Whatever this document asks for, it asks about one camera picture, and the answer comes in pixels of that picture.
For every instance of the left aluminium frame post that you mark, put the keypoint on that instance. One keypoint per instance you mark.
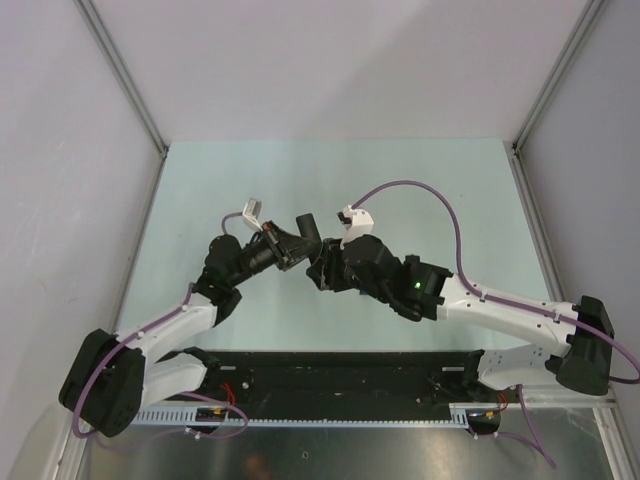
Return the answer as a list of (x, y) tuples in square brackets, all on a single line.
[(116, 63)]

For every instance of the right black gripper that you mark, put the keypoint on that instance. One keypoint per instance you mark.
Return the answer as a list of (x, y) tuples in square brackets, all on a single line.
[(329, 258)]

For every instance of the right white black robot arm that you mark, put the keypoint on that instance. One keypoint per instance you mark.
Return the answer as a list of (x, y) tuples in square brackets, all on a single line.
[(569, 343)]

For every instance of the black remote control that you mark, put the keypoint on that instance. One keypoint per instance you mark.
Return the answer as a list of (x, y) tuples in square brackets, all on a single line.
[(308, 230)]

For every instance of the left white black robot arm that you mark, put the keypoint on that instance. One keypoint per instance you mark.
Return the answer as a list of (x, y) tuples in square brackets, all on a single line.
[(115, 375)]

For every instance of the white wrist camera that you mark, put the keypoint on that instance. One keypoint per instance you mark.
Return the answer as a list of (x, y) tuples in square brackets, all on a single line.
[(356, 221), (251, 213)]

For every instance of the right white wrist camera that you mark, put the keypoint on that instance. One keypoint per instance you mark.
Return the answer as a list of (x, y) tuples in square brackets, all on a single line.
[(356, 221)]

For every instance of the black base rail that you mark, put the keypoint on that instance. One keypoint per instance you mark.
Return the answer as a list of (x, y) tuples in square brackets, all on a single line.
[(343, 385)]

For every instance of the grey slotted cable duct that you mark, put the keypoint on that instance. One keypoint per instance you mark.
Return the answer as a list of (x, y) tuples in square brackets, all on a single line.
[(170, 415)]

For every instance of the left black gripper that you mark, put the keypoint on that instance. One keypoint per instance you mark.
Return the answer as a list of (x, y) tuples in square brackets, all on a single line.
[(287, 249)]

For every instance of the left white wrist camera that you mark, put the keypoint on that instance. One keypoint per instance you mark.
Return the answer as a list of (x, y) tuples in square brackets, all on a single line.
[(251, 213)]

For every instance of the right aluminium frame post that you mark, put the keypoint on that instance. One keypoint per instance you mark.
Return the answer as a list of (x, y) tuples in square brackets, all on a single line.
[(576, 41)]

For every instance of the aluminium frame post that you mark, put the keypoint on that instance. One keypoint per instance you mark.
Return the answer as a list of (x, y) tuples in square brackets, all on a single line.
[(116, 63), (576, 41)]

